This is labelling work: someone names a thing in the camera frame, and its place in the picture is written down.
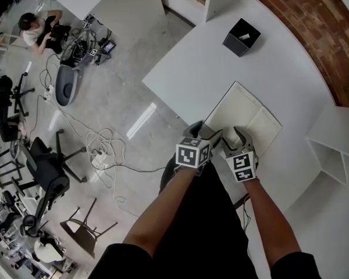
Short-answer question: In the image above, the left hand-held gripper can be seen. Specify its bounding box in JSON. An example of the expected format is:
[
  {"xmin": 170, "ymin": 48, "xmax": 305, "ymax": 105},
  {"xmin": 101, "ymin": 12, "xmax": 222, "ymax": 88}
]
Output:
[{"xmin": 176, "ymin": 120, "xmax": 224, "ymax": 176}]

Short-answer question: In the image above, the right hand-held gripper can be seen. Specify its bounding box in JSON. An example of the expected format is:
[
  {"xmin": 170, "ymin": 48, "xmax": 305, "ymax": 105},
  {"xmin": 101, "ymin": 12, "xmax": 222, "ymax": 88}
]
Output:
[{"xmin": 220, "ymin": 126, "xmax": 260, "ymax": 183}]

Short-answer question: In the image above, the teal cover notebook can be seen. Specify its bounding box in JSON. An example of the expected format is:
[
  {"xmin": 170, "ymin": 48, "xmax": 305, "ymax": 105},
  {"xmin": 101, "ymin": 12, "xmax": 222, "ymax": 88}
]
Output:
[{"xmin": 203, "ymin": 81, "xmax": 283, "ymax": 158}]

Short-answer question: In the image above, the person's left forearm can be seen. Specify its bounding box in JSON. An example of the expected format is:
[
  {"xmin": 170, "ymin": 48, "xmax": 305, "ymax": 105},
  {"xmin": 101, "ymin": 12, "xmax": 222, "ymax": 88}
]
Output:
[{"xmin": 123, "ymin": 166, "xmax": 204, "ymax": 257}]

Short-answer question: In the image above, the person's right forearm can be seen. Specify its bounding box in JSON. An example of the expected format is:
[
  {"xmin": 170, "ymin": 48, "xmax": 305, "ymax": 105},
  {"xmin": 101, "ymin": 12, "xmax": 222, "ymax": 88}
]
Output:
[{"xmin": 243, "ymin": 177, "xmax": 302, "ymax": 269}]

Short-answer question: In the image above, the white desk with hutch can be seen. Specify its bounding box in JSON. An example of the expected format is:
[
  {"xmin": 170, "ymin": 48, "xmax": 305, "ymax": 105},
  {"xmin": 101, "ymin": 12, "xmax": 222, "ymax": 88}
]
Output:
[{"xmin": 141, "ymin": 0, "xmax": 349, "ymax": 212}]

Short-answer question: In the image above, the person's black clothing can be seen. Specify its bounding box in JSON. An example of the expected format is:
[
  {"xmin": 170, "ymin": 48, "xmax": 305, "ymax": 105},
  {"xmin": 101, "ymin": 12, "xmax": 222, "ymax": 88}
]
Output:
[{"xmin": 88, "ymin": 152, "xmax": 323, "ymax": 279}]

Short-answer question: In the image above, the black square pen holder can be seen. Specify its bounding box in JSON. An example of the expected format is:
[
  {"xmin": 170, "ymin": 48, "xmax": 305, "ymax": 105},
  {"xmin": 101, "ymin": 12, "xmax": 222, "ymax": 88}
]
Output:
[{"xmin": 222, "ymin": 17, "xmax": 262, "ymax": 58}]

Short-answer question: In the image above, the white power adapter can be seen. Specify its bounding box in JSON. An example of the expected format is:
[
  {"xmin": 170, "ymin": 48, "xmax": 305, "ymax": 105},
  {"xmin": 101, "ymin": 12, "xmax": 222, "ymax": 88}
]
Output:
[{"xmin": 91, "ymin": 153, "xmax": 108, "ymax": 170}]

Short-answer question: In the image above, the grey oval shell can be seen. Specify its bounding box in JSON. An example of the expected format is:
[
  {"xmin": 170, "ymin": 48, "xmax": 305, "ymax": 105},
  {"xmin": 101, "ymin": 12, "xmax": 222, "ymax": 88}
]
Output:
[{"xmin": 55, "ymin": 64, "xmax": 79, "ymax": 107}]

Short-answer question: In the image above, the pile of black electronics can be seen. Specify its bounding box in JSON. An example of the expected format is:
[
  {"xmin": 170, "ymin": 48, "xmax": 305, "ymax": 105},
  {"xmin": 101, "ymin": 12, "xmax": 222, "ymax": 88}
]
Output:
[{"xmin": 59, "ymin": 15, "xmax": 117, "ymax": 69}]

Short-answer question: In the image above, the white side table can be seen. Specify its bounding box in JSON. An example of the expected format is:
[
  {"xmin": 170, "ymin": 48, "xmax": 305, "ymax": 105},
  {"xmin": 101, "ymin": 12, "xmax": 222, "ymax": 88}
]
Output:
[{"xmin": 39, "ymin": 0, "xmax": 166, "ymax": 52}]

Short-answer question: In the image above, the dark wooden chair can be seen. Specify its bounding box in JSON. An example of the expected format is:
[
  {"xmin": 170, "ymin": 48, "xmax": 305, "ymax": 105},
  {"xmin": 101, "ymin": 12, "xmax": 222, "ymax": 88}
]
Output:
[{"xmin": 60, "ymin": 198, "xmax": 119, "ymax": 258}]

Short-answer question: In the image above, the white power strip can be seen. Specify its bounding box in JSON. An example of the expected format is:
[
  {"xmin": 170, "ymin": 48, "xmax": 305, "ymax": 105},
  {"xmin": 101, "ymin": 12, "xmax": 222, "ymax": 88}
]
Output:
[{"xmin": 43, "ymin": 84, "xmax": 55, "ymax": 101}]

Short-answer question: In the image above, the black office chair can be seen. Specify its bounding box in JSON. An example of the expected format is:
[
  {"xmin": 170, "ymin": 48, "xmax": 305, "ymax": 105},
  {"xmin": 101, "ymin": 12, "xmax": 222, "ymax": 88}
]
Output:
[{"xmin": 10, "ymin": 128, "xmax": 88, "ymax": 238}]

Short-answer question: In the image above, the black swivel chair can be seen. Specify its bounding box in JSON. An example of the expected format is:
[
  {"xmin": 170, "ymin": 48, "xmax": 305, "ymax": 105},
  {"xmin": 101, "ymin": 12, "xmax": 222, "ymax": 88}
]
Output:
[{"xmin": 0, "ymin": 71, "xmax": 35, "ymax": 119}]

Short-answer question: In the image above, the white cable tangle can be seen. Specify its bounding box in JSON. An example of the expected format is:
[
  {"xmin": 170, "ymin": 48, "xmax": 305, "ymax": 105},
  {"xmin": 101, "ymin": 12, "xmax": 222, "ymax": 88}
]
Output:
[{"xmin": 86, "ymin": 128, "xmax": 129, "ymax": 214}]

